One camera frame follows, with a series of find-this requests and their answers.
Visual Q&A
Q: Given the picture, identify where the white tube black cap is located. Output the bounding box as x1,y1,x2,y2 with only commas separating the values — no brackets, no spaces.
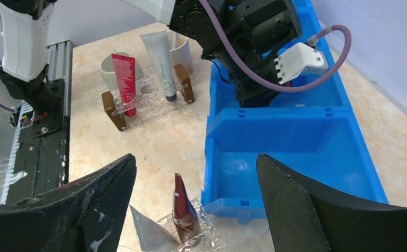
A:
140,30,177,102

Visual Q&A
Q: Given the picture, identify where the white tube orange cap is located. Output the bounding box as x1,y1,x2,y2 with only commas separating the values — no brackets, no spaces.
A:
129,205,179,251

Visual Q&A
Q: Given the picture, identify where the blue divided storage bin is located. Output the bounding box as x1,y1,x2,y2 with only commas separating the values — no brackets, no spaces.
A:
200,0,389,223

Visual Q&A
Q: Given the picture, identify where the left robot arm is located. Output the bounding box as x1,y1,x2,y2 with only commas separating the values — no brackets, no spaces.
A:
0,1,307,111

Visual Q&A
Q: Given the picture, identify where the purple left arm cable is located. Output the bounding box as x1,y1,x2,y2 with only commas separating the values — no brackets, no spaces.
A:
197,0,353,94

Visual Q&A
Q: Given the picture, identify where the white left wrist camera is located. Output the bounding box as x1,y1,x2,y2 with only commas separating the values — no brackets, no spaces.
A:
274,43,329,85

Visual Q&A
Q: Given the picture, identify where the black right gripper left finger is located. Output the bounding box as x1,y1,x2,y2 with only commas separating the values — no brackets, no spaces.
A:
0,154,137,251

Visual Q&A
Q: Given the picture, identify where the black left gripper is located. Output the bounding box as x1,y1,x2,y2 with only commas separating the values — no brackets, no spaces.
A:
203,1,302,108

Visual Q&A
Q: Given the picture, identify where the clear textured acrylic tray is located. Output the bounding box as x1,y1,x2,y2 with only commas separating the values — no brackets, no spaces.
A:
133,198,226,252

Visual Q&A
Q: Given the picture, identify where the clear holder with wooden ends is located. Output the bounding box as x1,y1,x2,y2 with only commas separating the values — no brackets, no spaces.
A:
93,60,199,131

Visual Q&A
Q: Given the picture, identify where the cream speckled ceramic mug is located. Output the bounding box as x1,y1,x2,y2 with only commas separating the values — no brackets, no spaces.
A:
100,55,145,90

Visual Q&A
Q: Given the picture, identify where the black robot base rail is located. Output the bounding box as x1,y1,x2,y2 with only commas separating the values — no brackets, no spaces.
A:
0,40,73,205

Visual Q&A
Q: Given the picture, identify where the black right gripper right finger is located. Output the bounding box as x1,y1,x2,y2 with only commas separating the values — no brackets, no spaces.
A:
256,154,407,251

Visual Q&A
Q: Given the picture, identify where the white ceramic mug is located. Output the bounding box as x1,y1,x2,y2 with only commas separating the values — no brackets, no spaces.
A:
167,31,193,75

